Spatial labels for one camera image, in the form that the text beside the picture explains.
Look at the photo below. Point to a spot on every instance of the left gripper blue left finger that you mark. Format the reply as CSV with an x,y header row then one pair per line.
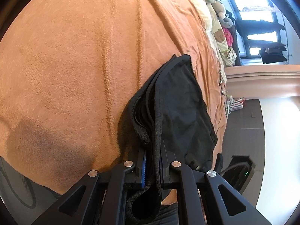
x,y
97,198

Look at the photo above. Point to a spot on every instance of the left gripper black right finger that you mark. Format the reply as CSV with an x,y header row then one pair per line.
x,y
205,197

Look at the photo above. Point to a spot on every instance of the black pants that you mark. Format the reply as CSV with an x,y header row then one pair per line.
x,y
168,111

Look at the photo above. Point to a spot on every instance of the striped bag on cabinet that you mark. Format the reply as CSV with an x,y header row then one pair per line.
x,y
233,104

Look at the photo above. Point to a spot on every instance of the right beige curtain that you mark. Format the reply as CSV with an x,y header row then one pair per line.
x,y
263,82

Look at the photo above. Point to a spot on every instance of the bear print pillow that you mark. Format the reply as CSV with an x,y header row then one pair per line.
x,y
227,54

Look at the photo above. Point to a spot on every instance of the pink garment by window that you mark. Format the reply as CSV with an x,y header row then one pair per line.
x,y
228,36

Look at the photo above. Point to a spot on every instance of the orange brown blanket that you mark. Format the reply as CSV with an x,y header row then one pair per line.
x,y
69,67

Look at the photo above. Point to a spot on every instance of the hanging black coat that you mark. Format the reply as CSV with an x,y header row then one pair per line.
x,y
253,27

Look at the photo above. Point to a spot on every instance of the grey plush toy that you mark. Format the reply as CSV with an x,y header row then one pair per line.
x,y
224,20

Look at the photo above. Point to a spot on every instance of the beige plush toy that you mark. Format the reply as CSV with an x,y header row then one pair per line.
x,y
218,7

